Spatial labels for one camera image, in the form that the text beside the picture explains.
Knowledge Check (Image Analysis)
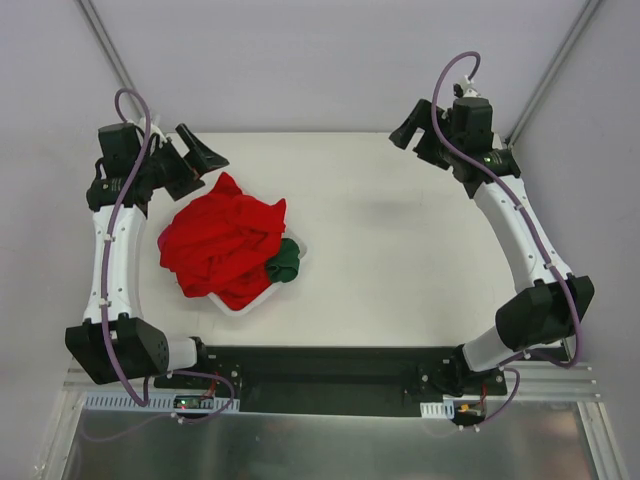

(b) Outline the red t shirt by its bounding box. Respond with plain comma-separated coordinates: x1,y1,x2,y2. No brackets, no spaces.
158,173,287,311

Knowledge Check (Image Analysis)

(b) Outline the white plastic laundry basket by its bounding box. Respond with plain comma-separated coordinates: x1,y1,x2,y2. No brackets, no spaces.
158,227,313,318

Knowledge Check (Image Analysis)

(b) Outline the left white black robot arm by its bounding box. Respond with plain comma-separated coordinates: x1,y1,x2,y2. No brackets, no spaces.
65,122,229,389

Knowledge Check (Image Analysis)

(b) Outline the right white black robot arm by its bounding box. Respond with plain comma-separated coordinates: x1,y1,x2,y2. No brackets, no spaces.
389,97,595,396

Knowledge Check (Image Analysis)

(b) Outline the green t shirt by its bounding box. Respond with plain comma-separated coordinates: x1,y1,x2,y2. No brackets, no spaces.
265,238,300,283

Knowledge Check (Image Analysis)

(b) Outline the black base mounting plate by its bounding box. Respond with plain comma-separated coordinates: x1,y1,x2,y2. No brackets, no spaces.
154,346,507,417

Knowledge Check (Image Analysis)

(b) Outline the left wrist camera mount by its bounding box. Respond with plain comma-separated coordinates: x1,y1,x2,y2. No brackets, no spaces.
129,117,170,145

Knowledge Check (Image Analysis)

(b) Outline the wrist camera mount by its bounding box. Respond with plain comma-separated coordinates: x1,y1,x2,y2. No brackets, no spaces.
453,76,481,99
129,117,170,145

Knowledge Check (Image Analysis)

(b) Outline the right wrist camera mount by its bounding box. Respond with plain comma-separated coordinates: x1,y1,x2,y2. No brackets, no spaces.
453,76,481,99

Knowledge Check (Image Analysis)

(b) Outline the left white slotted cable duct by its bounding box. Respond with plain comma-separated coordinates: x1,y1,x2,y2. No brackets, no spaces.
84,392,240,415

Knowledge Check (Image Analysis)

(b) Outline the white slotted cable duct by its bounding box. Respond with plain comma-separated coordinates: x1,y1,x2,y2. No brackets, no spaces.
84,392,240,415
420,400,455,420

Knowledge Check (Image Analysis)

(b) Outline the right white slotted cable duct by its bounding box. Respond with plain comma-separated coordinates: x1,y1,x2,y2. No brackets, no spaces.
420,400,455,420

